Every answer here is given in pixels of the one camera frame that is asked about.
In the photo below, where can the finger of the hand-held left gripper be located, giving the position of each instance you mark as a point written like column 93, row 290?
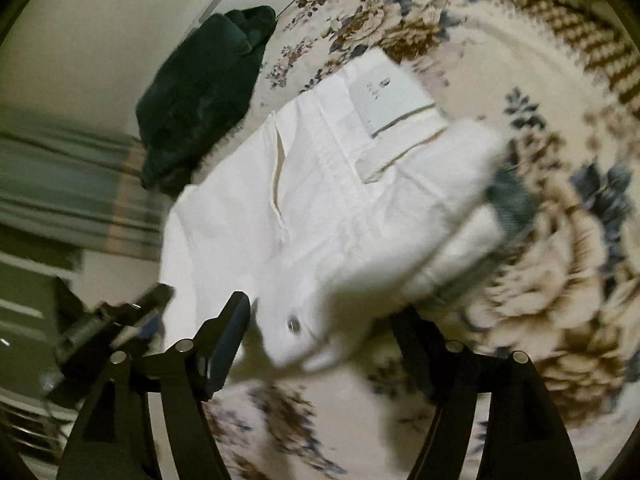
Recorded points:
column 150, row 310

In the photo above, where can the bed with floral sheet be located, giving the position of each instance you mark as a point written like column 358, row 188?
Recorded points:
column 525, row 310

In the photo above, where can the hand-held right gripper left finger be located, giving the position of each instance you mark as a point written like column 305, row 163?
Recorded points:
column 227, row 345

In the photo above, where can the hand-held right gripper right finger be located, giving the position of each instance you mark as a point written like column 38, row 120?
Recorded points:
column 415, row 355

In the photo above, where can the dark green blanket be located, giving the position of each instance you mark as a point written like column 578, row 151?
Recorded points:
column 197, row 105

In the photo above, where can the green striped curtain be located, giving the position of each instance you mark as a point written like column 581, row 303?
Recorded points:
column 65, row 195

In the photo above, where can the white pants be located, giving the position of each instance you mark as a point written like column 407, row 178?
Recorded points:
column 325, row 220

